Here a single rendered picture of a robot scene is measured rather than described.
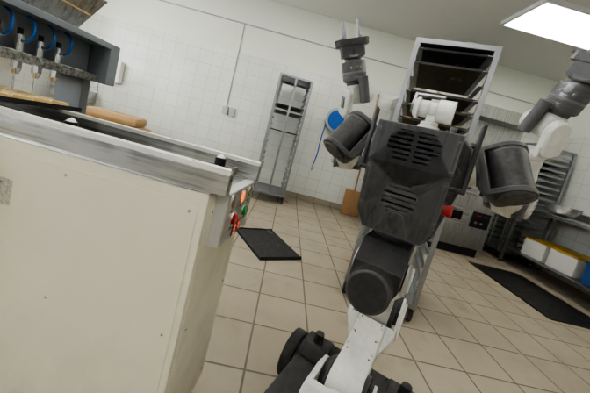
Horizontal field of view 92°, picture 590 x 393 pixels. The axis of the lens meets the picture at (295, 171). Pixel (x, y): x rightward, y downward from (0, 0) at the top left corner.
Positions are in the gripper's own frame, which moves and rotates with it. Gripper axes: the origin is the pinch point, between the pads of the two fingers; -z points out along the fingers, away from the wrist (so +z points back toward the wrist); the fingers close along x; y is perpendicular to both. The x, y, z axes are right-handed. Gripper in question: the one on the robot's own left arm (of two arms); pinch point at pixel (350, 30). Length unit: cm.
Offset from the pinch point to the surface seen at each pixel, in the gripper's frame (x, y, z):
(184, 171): -51, 50, 33
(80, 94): -110, -9, 8
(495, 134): 240, -263, 106
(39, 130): -85, 45, 20
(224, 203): -44, 49, 42
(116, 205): -68, 51, 39
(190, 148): -60, 20, 32
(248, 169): -42, 23, 41
